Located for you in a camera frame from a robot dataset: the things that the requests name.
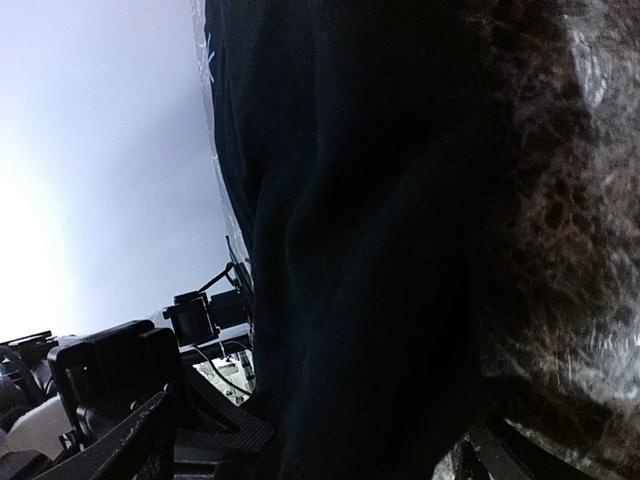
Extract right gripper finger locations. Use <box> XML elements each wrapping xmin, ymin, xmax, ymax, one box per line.
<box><xmin>468</xmin><ymin>419</ymin><xmax>591</xmax><ymax>480</ymax></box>

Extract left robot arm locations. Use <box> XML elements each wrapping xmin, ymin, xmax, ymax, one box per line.
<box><xmin>1</xmin><ymin>320</ymin><xmax>273</xmax><ymax>479</ymax></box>

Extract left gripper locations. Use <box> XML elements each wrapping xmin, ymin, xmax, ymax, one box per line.
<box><xmin>38</xmin><ymin>320</ymin><xmax>274</xmax><ymax>479</ymax></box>

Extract black t-shirt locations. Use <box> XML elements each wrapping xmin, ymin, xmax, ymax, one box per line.
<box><xmin>205</xmin><ymin>1</ymin><xmax>489</xmax><ymax>479</ymax></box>

